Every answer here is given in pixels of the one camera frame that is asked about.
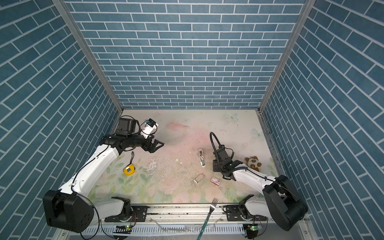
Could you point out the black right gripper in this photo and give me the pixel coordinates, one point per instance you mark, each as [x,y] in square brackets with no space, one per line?
[215,162]

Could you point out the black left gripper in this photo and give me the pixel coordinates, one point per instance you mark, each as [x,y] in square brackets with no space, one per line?
[151,148]

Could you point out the red white staple box sleeve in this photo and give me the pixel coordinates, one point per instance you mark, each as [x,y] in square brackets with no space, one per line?
[216,181]

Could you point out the pink white stapler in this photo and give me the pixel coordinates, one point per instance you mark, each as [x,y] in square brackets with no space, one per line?
[202,158]

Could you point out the white staple box tray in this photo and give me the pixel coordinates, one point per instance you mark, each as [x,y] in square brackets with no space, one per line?
[198,178]

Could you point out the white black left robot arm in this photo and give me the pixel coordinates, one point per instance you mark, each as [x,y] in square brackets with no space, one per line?
[126,138]

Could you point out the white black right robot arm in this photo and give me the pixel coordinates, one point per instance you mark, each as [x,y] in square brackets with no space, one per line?
[264,186]

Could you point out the brown white plush toy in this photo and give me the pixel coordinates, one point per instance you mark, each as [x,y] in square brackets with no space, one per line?
[253,163]

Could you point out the yellow small object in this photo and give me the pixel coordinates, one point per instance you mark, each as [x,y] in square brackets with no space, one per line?
[129,170]

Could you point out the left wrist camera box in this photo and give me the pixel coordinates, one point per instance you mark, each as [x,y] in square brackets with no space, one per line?
[150,127]

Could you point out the green handled fork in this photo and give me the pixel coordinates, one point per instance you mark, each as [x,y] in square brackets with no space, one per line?
[212,208]

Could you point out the aluminium front rail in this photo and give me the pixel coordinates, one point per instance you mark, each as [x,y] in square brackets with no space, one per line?
[180,214]

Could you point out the aluminium corner post left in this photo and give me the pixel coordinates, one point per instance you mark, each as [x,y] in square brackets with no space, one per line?
[76,32]

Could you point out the aluminium corner post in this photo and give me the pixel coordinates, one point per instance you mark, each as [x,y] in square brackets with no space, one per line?
[304,14]
[76,32]

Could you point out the aluminium corner post right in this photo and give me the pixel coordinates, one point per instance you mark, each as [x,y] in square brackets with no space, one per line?
[304,14]

